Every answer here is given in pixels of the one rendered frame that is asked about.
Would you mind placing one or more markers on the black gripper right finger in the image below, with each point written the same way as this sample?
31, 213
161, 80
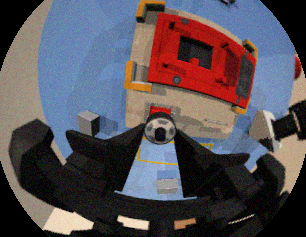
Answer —
199, 165

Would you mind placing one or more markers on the grey wheel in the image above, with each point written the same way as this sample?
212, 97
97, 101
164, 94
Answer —
160, 120

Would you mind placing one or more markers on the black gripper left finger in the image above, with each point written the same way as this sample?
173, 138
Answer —
117, 153

